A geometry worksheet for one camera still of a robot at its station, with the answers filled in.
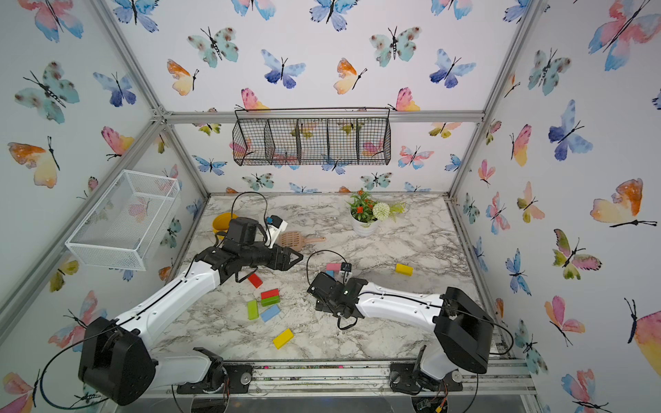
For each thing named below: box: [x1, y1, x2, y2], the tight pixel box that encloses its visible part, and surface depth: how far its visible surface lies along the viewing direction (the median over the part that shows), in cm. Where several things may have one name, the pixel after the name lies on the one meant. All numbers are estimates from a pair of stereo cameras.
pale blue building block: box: [260, 304, 281, 323], surface depth 88 cm
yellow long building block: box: [271, 328, 295, 350], surface depth 82 cm
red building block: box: [247, 272, 264, 289], surface depth 95 cm
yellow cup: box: [212, 211, 239, 241], surface depth 100 cm
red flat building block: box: [260, 288, 280, 301], surface depth 92 cm
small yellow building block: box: [395, 263, 414, 277], surface depth 98 cm
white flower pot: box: [348, 208, 379, 237], surface depth 100 cm
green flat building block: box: [260, 295, 281, 308], surface depth 90 cm
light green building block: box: [247, 299, 260, 321], surface depth 88 cm
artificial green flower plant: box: [345, 187, 408, 224], surface depth 98 cm
